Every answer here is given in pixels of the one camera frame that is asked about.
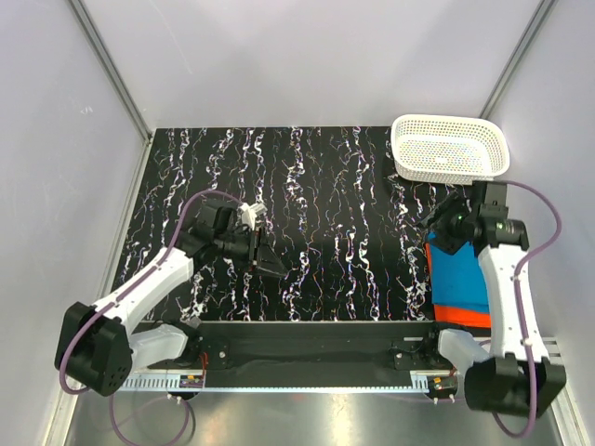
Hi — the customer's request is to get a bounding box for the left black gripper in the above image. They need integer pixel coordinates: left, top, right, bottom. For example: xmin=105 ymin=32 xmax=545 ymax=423
xmin=214 ymin=226 xmax=287 ymax=278

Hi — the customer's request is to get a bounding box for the blue t shirt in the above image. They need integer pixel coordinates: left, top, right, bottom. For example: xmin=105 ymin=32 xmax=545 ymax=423
xmin=427 ymin=232 xmax=489 ymax=314

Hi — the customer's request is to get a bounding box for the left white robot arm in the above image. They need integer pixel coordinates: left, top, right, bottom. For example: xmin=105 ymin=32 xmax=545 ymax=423
xmin=55 ymin=201 xmax=287 ymax=397

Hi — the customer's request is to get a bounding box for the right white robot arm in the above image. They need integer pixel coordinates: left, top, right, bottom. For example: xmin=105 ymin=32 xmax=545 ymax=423
xmin=420 ymin=181 xmax=566 ymax=420

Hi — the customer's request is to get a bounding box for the white plastic basket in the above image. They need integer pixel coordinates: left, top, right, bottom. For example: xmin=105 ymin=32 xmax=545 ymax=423
xmin=390 ymin=114 xmax=510 ymax=185

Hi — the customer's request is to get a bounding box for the folded orange t shirt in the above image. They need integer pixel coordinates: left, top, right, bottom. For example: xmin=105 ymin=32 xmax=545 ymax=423
xmin=425 ymin=243 xmax=491 ymax=329

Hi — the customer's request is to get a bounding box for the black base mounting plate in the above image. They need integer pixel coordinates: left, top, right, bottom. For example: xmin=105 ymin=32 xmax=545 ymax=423
xmin=90 ymin=318 xmax=540 ymax=389

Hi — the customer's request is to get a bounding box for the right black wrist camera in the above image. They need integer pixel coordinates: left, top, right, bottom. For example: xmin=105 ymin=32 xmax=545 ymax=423
xmin=470 ymin=181 xmax=509 ymax=219

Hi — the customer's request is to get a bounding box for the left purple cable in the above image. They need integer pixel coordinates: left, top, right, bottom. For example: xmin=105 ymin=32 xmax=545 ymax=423
xmin=58 ymin=189 xmax=247 ymax=445

